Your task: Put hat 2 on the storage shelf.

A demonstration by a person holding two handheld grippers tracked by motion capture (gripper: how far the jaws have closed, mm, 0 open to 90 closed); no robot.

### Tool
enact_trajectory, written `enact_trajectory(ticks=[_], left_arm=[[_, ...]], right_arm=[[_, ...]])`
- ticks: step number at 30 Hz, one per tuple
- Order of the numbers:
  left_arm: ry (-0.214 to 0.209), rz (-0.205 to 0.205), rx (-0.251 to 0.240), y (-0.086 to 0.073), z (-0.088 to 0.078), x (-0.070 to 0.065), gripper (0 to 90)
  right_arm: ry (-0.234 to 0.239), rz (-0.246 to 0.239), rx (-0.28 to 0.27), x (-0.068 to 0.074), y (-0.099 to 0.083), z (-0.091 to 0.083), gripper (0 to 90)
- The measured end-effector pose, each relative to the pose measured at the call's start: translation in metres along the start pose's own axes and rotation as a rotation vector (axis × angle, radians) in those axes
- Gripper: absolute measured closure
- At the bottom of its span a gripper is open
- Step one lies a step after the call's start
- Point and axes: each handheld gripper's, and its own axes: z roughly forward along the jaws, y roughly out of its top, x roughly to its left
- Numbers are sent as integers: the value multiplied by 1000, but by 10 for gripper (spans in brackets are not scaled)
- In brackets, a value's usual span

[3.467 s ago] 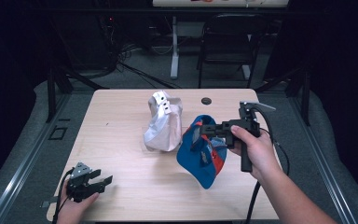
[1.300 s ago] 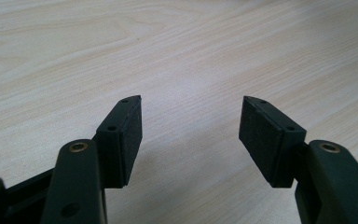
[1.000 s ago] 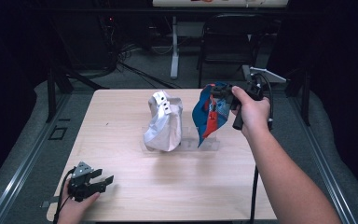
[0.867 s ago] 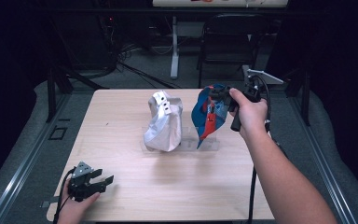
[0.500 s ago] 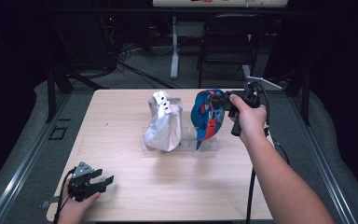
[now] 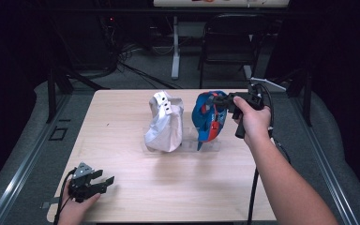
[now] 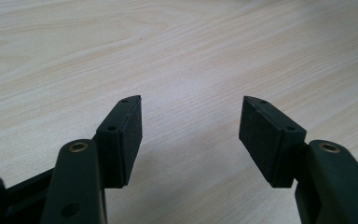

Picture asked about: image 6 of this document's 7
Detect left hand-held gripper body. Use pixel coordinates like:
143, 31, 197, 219
68, 161, 98, 202

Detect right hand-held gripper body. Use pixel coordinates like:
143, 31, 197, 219
230, 77, 287, 140

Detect blue and orange cap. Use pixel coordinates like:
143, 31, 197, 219
191, 90, 229, 152

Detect white cap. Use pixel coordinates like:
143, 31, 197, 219
142, 90, 185, 154

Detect person's left hand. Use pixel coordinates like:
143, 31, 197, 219
57, 192, 102, 225

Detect person's right hand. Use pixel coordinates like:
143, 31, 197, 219
232, 96, 273, 148

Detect black metal stand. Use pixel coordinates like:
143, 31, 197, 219
45, 62, 111, 125
256, 67, 313, 128

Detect black folding chair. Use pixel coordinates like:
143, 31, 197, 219
198, 13, 270, 90

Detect white desk leg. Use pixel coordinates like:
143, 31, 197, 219
171, 15, 182, 81

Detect white desk top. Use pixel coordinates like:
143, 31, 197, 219
153, 0, 290, 8

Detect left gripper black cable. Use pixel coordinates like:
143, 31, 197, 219
53, 168, 77, 225

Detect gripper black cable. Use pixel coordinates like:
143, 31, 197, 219
53, 168, 77, 225
246, 82, 293, 225

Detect aluminium floor rail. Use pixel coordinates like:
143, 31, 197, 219
0, 93, 73, 225
290, 93, 360, 225

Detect black floor cables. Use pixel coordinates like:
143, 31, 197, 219
116, 43, 182, 91

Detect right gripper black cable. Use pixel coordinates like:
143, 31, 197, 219
246, 82, 293, 225

